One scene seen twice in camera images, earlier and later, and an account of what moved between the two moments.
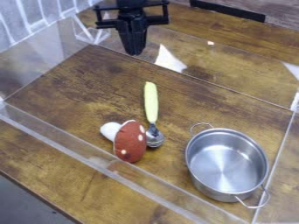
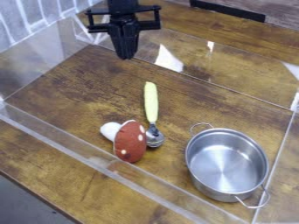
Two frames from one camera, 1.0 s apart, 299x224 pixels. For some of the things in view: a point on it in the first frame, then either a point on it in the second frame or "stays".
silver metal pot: (227, 163) stays
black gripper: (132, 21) → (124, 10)
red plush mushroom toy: (128, 140) stays
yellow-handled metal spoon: (154, 137) stays
